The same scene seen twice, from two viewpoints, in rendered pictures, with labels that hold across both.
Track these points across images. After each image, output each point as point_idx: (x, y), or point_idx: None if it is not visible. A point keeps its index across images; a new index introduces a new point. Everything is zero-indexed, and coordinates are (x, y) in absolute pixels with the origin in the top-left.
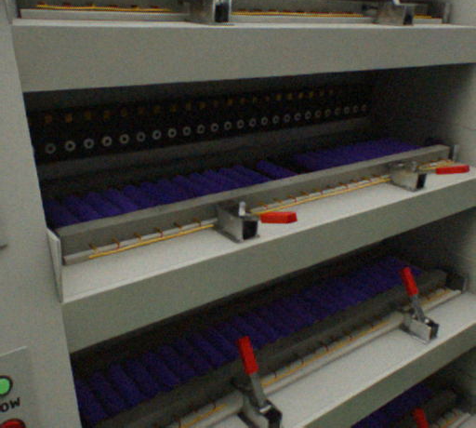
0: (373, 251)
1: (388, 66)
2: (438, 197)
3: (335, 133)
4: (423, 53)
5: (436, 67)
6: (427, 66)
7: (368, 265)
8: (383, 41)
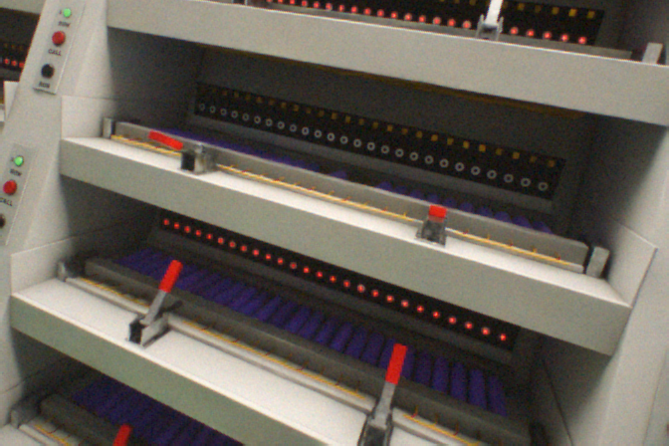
0: (482, 359)
1: (435, 82)
2: (460, 270)
3: (478, 196)
4: (510, 80)
5: (633, 141)
6: (627, 141)
7: (454, 363)
8: (426, 49)
